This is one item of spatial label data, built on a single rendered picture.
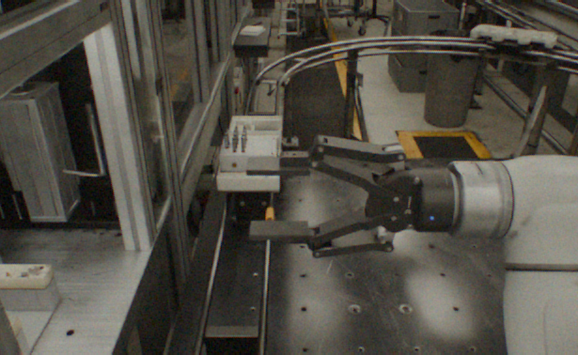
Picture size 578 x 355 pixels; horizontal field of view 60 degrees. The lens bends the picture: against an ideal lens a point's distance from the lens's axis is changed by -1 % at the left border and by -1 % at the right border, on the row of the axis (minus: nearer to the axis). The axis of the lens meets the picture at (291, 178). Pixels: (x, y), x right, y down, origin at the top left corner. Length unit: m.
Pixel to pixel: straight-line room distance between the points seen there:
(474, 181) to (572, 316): 0.17
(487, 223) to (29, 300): 0.62
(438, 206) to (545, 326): 0.16
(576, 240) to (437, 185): 0.15
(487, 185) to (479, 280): 0.66
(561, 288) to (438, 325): 0.52
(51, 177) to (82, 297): 0.23
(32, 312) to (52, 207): 0.22
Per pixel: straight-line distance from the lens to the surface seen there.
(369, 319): 1.07
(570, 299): 0.59
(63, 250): 0.94
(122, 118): 0.77
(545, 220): 0.59
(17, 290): 0.81
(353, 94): 2.52
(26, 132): 0.92
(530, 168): 0.61
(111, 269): 0.87
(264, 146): 1.16
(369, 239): 0.61
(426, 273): 1.20
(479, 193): 0.57
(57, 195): 0.96
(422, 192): 0.56
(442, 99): 3.64
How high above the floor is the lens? 1.43
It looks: 29 degrees down
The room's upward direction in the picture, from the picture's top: straight up
